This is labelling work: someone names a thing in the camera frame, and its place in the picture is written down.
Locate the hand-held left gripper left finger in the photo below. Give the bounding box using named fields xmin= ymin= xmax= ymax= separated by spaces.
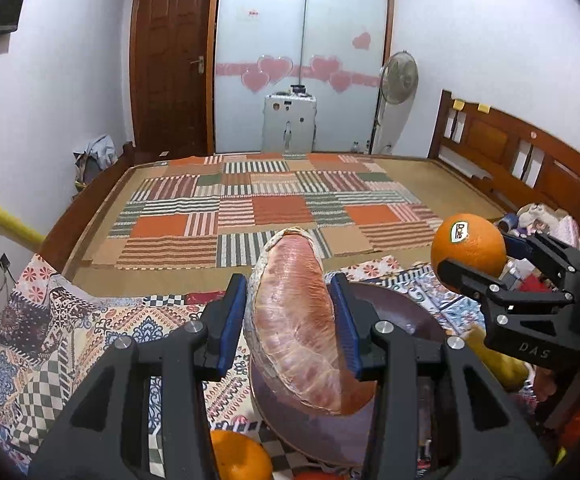
xmin=27 ymin=274 xmax=248 ymax=480

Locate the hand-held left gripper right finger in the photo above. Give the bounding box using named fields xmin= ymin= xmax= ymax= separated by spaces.
xmin=329 ymin=272 xmax=555 ymax=480

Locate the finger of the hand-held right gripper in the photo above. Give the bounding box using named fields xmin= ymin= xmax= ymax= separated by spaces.
xmin=502 ymin=231 xmax=580 ymax=287
xmin=437 ymin=257 xmax=576 ymax=322

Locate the orange with sticker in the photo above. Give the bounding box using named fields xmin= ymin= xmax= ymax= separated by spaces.
xmin=431 ymin=213 xmax=508 ymax=288
xmin=210 ymin=430 xmax=273 ymax=480

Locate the yellow banana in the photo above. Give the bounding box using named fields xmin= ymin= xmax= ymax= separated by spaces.
xmin=462 ymin=325 xmax=530 ymax=391

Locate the peeled pomelo wedge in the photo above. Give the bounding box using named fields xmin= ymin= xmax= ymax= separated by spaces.
xmin=244 ymin=227 xmax=378 ymax=416

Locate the brown round plate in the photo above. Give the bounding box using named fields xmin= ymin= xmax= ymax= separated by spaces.
xmin=250 ymin=282 xmax=450 ymax=468

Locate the white plush toy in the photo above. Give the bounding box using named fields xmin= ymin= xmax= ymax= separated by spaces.
xmin=517 ymin=202 xmax=553 ymax=233

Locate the pink patterned cloth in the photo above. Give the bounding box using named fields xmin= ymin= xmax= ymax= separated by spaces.
xmin=552 ymin=215 xmax=580 ymax=251

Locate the tan woven bed mat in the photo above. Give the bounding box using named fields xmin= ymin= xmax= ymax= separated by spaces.
xmin=65 ymin=154 xmax=508 ymax=297

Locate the wooden bed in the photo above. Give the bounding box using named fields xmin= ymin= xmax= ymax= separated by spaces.
xmin=40 ymin=89 xmax=580 ymax=281

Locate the striped patchwork mat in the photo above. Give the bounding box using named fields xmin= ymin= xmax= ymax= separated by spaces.
xmin=82 ymin=152 xmax=445 ymax=271

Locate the colourful patterned cloth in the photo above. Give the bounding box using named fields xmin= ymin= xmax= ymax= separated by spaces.
xmin=0 ymin=252 xmax=535 ymax=480

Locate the white equipment case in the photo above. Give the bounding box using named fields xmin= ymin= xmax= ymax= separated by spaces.
xmin=262 ymin=91 xmax=318 ymax=153

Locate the standing fan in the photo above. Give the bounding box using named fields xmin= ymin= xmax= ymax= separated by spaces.
xmin=370 ymin=51 xmax=419 ymax=156

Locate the pile of clothes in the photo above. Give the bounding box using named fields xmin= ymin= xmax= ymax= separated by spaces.
xmin=72 ymin=135 xmax=118 ymax=183

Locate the yellow foam tube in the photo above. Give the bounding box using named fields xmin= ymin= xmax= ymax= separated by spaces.
xmin=0 ymin=201 xmax=46 ymax=346

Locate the brown wooden door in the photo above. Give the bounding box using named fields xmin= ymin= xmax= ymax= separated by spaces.
xmin=130 ymin=0 xmax=215 ymax=158

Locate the frosted glass sliding door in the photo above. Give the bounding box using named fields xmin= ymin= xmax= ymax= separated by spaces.
xmin=304 ymin=0 xmax=395 ymax=156
xmin=214 ymin=0 xmax=308 ymax=155

